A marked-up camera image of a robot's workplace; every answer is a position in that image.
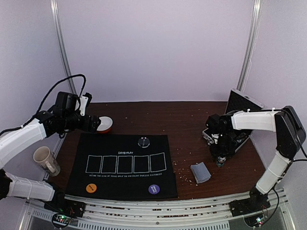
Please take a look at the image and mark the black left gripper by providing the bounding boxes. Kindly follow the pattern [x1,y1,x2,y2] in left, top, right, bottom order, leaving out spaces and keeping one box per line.
[62,112,101,133]

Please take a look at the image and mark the deck of playing cards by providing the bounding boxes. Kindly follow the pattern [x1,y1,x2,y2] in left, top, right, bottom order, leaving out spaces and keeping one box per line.
[190,162,211,184]

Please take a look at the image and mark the orange big blind button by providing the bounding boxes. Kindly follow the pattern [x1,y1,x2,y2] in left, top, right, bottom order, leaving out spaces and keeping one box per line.
[86,183,97,194]

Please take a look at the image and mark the purple small blind button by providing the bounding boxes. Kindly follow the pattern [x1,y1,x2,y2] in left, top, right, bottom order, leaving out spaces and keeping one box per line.
[148,184,160,195]

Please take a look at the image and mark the poker chip stack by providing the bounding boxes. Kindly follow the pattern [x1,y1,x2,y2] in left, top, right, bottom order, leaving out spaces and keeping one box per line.
[216,156,226,167]

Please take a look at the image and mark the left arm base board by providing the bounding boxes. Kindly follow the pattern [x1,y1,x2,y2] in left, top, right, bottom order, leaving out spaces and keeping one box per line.
[43,191,86,230]

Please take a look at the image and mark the right arm base board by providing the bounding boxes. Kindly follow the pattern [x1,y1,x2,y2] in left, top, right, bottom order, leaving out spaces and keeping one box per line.
[229,187,271,217]

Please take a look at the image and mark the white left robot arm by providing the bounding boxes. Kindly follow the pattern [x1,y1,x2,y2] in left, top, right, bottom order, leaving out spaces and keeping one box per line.
[0,111,101,213]

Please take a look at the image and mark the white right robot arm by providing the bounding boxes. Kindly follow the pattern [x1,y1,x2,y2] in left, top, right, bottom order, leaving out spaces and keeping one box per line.
[205,106,307,212]

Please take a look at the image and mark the aluminium poker chip case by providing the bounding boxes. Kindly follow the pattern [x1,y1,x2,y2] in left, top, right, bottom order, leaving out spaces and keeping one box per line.
[202,89,264,158]

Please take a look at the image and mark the beige ceramic mug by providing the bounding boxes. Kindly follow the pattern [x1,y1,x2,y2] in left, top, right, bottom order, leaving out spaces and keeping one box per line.
[33,146,60,177]

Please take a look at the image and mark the orange bowl white inside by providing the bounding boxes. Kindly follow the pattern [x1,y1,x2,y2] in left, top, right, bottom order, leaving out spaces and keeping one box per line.
[96,116,113,134]

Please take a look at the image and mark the black poker mat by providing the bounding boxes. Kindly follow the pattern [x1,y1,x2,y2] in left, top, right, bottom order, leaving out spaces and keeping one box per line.
[65,133,178,201]

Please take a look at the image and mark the clear acrylic dealer button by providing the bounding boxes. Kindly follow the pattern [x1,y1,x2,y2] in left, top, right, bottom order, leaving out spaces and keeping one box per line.
[138,137,150,149]

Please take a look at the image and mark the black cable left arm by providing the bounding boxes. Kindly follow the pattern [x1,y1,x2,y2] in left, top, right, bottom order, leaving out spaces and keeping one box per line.
[0,74,86,135]

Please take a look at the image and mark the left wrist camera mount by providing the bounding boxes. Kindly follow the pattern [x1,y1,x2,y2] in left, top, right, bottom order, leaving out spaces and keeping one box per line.
[75,92,92,116]

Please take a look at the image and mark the aluminium corner post right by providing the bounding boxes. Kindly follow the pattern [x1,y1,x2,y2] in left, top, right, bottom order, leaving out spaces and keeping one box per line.
[236,0,262,92]

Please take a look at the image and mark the aluminium corner post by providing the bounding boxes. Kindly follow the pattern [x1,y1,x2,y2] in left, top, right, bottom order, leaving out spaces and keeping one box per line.
[49,0,74,94]
[236,0,262,92]

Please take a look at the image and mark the aluminium front frame rails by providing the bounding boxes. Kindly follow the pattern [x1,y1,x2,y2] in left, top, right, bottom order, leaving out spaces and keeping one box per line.
[19,186,288,230]

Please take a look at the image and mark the aluminium corner post left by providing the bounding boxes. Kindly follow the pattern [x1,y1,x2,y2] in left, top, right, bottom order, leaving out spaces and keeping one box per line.
[49,0,74,94]

